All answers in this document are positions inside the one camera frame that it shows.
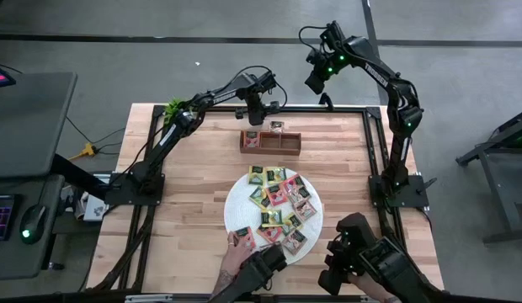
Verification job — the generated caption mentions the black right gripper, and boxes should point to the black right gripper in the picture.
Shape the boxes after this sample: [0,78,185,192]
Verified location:
[304,45,350,96]

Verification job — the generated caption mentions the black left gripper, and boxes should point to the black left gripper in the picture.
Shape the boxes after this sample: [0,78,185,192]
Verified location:
[234,88,283,126]

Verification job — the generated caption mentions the yellow-green tea bag packet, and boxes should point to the yellow-green tea bag packet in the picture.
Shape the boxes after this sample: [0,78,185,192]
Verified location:
[248,185,271,210]
[248,165,266,186]
[260,209,284,228]

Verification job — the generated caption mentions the yellow tea bag packet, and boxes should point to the yellow tea bag packet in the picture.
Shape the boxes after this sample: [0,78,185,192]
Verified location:
[282,212,304,235]
[264,167,287,185]

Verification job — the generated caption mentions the person's forearm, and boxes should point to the person's forearm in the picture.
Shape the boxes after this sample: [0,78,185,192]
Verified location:
[210,268,239,299]

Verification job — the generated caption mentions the wooden three-compartment box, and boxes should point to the wooden three-compartment box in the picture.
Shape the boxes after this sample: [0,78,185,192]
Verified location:
[239,130,302,157]

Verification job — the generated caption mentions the green plant in white pot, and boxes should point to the green plant in white pot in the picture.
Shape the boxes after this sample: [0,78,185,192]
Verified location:
[162,98,190,123]

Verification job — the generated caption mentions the white round woven placemat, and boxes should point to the white round woven placemat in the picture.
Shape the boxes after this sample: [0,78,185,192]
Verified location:
[223,167,324,266]

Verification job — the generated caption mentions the white adapter box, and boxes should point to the white adapter box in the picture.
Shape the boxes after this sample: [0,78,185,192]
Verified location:
[83,195,109,222]

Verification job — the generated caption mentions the black desk support strut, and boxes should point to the black desk support strut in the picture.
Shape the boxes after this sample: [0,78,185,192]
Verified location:
[50,153,110,201]

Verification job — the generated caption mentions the black metal stand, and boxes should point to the black metal stand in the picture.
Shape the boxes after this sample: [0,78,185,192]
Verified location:
[455,107,522,245]

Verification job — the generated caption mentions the grey raised desk top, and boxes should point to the grey raised desk top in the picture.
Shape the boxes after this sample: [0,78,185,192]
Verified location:
[0,71,78,178]

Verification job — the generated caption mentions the black computer mouse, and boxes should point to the black computer mouse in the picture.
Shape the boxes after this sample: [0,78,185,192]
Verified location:
[19,205,47,244]

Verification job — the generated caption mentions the screen with pink stripe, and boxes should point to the screen with pink stripe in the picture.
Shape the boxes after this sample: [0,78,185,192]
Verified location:
[0,62,17,89]

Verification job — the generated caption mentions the backlit black keyboard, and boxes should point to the backlit black keyboard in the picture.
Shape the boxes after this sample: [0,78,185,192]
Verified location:
[0,194,18,242]

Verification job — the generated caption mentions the dark grey desk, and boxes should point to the dark grey desk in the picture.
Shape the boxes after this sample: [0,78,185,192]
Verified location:
[0,174,67,281]

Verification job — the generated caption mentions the black frame bracket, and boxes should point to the black frame bracket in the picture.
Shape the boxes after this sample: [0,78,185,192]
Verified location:
[318,92,335,112]

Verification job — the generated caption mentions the black aluminium table frame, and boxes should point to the black aluminium table frame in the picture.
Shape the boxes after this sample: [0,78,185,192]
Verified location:
[87,104,446,295]

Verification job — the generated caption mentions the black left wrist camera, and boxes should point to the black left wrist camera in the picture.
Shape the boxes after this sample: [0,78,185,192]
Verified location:
[254,70,277,92]

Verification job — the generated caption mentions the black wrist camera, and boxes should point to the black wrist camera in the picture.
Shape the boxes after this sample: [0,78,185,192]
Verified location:
[326,20,349,45]
[254,70,277,92]

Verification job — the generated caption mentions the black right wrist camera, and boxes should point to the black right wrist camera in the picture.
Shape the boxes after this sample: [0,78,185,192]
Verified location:
[326,20,349,45]

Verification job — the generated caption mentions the silver aluminium bracket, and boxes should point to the silver aluminium bracket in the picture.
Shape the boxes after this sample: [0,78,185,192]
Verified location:
[125,294,173,303]

